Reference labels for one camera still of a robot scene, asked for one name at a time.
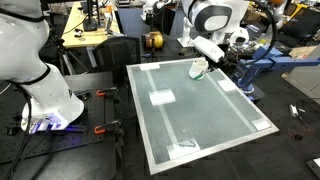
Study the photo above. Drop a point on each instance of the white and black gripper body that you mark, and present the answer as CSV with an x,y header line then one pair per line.
x,y
208,48

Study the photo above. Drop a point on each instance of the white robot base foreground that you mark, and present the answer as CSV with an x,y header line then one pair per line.
x,y
23,33

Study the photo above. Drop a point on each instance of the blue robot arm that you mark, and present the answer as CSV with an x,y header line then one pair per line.
x,y
262,60

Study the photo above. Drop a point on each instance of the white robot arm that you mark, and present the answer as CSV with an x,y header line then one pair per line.
x,y
208,24

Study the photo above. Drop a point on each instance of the yellow black round device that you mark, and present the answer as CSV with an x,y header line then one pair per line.
x,y
153,40

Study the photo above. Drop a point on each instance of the black office chair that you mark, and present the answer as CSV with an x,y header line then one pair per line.
x,y
114,54

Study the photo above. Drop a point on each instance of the wooden desk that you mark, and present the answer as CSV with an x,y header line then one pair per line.
x,y
89,29

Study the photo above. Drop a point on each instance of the black perforated breadboard plate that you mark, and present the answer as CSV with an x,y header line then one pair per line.
x,y
47,139

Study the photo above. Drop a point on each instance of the glass board with metal frame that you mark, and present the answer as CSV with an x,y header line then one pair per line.
x,y
182,119

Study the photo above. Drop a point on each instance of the orange handled clamp far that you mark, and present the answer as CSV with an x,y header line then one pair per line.
x,y
109,94

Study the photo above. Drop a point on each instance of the orange handled clamp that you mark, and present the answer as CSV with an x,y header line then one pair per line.
x,y
109,94
107,127

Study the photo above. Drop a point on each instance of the orange handled clamp near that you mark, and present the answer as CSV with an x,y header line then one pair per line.
x,y
107,127

